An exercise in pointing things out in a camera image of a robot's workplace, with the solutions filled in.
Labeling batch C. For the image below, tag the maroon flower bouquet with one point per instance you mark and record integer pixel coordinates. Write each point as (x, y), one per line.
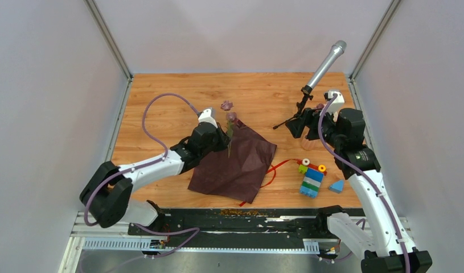
(236, 172)

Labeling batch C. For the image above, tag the red ribbon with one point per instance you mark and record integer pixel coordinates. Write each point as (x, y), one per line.
(279, 186)

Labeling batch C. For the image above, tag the blue triangular toy block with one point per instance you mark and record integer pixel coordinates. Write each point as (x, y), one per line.
(337, 186)

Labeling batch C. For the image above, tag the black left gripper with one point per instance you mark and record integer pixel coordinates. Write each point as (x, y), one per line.
(224, 140)

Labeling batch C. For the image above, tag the pink ribbed vase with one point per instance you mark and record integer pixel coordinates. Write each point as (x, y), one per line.
(309, 145)

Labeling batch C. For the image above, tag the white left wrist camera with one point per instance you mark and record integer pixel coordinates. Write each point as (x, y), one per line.
(208, 115)

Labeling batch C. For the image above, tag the colourful toy block stack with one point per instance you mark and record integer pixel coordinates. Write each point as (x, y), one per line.
(313, 177)

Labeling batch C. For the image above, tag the mauve rose stem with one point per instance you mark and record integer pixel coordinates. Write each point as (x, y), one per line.
(232, 117)
(227, 106)

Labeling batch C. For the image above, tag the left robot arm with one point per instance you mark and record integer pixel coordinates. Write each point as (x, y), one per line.
(107, 195)

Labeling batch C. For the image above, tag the black tripod stand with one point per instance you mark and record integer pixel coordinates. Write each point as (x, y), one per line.
(297, 111)

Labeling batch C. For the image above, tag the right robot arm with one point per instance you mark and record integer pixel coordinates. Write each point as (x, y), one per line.
(388, 247)

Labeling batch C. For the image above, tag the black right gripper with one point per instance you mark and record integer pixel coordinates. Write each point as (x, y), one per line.
(296, 125)

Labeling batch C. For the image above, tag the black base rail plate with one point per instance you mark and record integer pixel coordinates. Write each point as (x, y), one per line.
(238, 228)

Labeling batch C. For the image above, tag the silver microphone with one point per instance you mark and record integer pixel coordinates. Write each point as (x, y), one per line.
(335, 52)

